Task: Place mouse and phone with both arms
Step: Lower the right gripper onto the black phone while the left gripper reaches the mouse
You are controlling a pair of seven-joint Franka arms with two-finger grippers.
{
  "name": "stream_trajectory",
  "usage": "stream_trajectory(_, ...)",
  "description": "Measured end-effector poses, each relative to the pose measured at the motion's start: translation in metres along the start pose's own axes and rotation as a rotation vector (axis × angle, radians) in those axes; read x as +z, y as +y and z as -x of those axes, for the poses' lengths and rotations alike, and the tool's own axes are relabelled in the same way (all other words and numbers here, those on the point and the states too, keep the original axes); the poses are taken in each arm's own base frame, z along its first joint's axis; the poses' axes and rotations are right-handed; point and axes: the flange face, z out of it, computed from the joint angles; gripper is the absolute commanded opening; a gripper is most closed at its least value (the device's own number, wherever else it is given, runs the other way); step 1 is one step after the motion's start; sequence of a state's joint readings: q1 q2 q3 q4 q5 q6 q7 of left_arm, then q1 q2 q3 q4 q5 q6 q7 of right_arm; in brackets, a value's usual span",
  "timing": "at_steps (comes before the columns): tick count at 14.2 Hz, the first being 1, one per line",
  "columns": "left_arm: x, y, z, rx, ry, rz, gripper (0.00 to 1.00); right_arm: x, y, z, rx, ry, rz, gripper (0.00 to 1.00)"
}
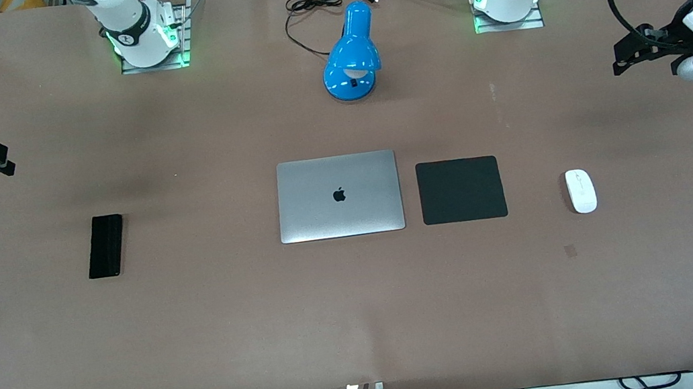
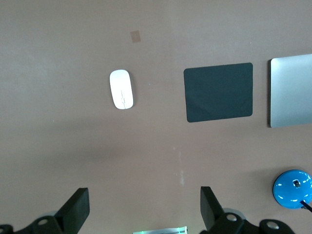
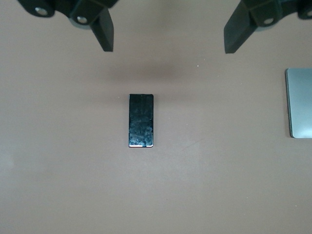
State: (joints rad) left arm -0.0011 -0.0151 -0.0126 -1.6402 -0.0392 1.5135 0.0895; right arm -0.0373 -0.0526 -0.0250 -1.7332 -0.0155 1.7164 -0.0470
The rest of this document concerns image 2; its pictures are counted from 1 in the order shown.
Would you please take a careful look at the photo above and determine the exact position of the white computer mouse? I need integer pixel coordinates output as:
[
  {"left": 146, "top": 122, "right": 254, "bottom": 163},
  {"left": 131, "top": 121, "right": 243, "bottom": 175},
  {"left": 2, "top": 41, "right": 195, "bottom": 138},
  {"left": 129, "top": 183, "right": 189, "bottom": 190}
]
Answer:
[{"left": 109, "top": 69, "right": 134, "bottom": 110}]

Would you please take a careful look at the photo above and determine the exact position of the silver laptop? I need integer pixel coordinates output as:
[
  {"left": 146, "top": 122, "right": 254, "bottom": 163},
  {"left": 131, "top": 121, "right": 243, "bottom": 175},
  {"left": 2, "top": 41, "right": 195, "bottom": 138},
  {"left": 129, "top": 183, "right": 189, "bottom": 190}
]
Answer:
[{"left": 268, "top": 53, "right": 312, "bottom": 129}]

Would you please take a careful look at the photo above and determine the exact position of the black mouse pad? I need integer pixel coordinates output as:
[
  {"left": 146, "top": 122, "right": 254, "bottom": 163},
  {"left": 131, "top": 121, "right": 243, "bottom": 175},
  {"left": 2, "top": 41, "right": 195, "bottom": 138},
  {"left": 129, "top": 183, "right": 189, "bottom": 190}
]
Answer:
[{"left": 183, "top": 62, "right": 254, "bottom": 123}]

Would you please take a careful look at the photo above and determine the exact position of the blue round lamp base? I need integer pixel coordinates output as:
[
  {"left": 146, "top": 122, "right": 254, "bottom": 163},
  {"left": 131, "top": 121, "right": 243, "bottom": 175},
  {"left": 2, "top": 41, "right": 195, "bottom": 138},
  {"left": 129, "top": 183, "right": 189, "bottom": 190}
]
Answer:
[{"left": 273, "top": 169, "right": 312, "bottom": 210}]

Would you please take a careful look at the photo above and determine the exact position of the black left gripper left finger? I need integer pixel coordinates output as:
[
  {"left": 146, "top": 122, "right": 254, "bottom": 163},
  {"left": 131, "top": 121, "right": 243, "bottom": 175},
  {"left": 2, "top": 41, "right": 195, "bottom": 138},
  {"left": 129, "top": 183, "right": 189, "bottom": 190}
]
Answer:
[{"left": 0, "top": 187, "right": 91, "bottom": 234}]

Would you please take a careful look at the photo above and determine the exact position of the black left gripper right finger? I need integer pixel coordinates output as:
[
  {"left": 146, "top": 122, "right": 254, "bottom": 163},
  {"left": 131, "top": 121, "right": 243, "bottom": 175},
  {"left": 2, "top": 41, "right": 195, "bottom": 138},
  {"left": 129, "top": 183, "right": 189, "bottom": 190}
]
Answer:
[{"left": 199, "top": 186, "right": 296, "bottom": 234}]

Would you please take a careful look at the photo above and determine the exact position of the brown tape patch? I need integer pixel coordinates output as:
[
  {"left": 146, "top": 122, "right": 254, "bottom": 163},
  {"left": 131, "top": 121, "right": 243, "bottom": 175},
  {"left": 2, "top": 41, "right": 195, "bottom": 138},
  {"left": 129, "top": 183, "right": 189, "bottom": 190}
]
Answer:
[{"left": 130, "top": 30, "right": 142, "bottom": 44}]

